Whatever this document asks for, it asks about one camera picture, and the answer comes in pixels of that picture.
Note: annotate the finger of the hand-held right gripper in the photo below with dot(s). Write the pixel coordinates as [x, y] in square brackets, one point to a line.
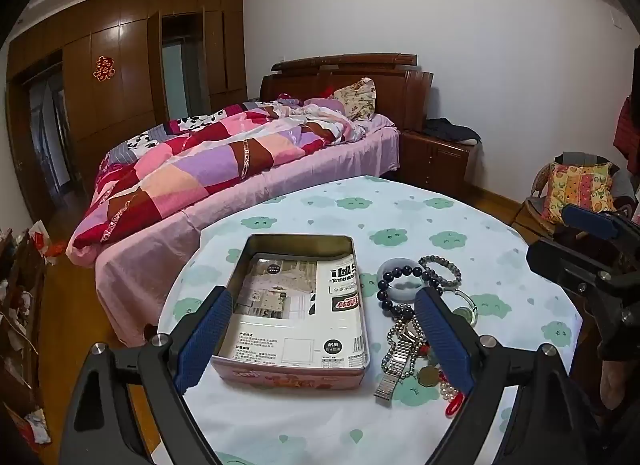
[590, 221]

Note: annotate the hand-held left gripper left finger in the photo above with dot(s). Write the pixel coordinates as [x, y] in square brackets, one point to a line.
[205, 337]

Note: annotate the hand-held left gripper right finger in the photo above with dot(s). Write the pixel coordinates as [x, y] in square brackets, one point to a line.
[442, 340]

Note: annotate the silver metal wristwatch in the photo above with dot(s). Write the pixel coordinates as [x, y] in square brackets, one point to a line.
[395, 370]

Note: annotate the pink tin box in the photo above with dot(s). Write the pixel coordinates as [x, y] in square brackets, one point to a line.
[280, 375]

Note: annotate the pale jade bangle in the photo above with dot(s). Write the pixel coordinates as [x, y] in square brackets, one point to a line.
[395, 263]

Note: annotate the person's right hand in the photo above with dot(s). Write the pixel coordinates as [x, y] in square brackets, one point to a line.
[615, 382]

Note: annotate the yellow patterned cushion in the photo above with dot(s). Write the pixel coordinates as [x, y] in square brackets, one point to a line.
[580, 190]

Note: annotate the green jade pendant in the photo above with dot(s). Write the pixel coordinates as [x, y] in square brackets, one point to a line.
[464, 315]

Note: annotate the bronze coin pendant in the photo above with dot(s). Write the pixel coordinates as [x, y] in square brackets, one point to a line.
[429, 376]

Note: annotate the wicker chair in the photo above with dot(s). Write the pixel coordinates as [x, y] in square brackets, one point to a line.
[537, 185]

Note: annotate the red knot charm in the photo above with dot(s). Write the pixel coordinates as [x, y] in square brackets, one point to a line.
[452, 407]

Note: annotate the printed paper leaflet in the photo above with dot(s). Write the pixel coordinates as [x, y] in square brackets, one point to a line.
[280, 325]

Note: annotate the red garment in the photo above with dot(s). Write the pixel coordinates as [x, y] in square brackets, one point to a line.
[629, 130]

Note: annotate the cloud print tablecloth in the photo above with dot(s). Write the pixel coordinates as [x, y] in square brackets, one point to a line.
[425, 215]

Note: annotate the wooden bed with pink sheet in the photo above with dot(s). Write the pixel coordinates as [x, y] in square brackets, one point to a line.
[225, 205]

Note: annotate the dark clothes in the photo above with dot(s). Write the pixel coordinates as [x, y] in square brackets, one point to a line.
[452, 131]

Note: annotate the wooden nightstand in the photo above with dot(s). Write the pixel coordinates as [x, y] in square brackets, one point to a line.
[435, 160]

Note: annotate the patchwork quilt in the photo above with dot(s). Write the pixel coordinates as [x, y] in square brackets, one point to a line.
[190, 165]

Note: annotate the cluttered low shelf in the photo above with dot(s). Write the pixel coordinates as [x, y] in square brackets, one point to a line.
[20, 335]

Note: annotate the red plastic bag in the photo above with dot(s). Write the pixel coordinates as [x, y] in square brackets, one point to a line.
[45, 240]

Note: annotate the brown wooden wardrobe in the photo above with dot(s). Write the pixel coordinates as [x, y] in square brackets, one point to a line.
[125, 110]

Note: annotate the floral pillow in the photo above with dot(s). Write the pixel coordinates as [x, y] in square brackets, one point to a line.
[356, 97]

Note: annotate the purple pillow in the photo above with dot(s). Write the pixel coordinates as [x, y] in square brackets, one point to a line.
[325, 104]

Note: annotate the red paper decoration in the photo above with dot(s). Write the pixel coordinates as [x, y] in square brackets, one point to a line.
[103, 69]

